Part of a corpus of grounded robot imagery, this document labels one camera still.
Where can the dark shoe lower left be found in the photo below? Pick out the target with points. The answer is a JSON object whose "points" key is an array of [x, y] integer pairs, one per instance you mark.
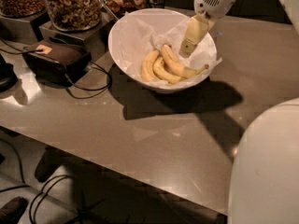
{"points": [[12, 211]]}

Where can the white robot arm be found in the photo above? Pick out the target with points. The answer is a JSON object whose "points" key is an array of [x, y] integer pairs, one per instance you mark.
{"points": [[264, 186]]}

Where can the white paper bowl liner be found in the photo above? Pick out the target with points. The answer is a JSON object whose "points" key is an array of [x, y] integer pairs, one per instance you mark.
{"points": [[134, 41]]}

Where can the glass jar of cashews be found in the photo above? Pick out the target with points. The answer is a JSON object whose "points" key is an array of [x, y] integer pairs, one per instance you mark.
{"points": [[74, 15]]}

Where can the white ceramic bowl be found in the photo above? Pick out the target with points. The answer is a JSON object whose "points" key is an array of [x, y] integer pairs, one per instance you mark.
{"points": [[130, 47]]}

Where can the dark shoe under table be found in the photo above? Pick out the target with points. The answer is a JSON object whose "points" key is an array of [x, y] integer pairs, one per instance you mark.
{"points": [[48, 164]]}

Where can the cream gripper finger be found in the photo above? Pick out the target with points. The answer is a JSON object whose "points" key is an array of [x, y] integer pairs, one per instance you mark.
{"points": [[194, 30]]}

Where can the black round object left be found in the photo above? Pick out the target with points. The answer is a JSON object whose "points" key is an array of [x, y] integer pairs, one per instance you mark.
{"points": [[8, 77]]}

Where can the glass jar of almonds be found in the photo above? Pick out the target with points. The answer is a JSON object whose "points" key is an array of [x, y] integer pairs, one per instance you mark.
{"points": [[20, 8]]}

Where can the dark brown box device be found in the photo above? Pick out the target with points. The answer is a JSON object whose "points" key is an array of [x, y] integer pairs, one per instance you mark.
{"points": [[57, 63]]}

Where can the metal jar stand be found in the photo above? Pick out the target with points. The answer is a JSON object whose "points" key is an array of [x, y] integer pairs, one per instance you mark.
{"points": [[24, 30], [93, 40]]}

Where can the right metal jar stand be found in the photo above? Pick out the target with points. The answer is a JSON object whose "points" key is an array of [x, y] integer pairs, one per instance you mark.
{"points": [[93, 40]]}

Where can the left metal jar stand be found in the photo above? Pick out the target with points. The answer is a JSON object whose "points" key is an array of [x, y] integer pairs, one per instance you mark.
{"points": [[24, 30]]}

